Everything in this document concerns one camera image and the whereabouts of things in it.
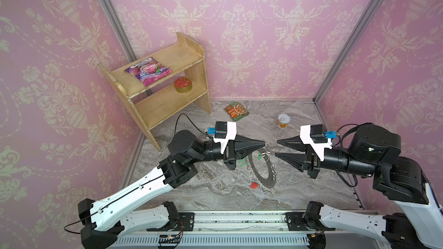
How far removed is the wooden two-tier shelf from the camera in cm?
69

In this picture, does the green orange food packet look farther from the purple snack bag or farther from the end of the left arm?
the end of the left arm

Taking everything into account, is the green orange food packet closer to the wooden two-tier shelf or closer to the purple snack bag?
the wooden two-tier shelf

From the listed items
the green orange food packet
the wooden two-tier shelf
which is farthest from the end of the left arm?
the green orange food packet

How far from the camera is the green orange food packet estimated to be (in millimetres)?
1146

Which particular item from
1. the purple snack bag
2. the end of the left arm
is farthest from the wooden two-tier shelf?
the end of the left arm

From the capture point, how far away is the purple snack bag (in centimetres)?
69

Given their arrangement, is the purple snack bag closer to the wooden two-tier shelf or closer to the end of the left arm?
the wooden two-tier shelf

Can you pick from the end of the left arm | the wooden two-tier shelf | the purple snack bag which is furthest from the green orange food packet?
the end of the left arm
